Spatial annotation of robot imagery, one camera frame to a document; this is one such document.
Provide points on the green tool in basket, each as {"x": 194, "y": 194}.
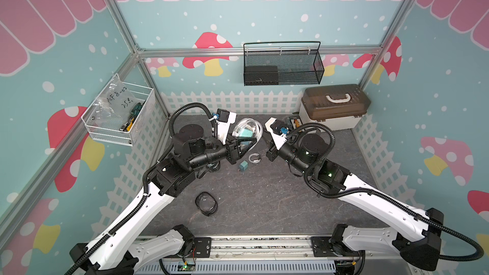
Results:
{"x": 132, "y": 118}

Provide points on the white wire wall basket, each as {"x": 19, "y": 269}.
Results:
{"x": 109, "y": 132}

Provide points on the black box in basket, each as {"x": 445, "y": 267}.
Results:
{"x": 260, "y": 75}

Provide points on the black yellow battery charger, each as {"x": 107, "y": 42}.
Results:
{"x": 295, "y": 122}

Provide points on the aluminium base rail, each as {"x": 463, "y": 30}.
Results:
{"x": 260, "y": 254}

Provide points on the black wire mesh wall basket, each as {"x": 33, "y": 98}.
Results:
{"x": 299, "y": 63}

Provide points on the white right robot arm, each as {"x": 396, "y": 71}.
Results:
{"x": 406, "y": 233}

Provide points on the brown lid storage box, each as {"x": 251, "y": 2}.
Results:
{"x": 338, "y": 107}

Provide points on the clear labelled plastic bag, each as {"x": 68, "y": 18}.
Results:
{"x": 114, "y": 102}

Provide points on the white coiled cable small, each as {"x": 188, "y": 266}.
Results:
{"x": 254, "y": 158}

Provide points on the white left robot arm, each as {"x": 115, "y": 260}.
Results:
{"x": 190, "y": 156}

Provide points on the teal wall charger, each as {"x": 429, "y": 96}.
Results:
{"x": 246, "y": 133}
{"x": 243, "y": 166}

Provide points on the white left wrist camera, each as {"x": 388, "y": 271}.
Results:
{"x": 223, "y": 120}

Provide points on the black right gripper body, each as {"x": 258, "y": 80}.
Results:
{"x": 273, "y": 153}

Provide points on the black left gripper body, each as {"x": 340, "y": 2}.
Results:
{"x": 232, "y": 154}

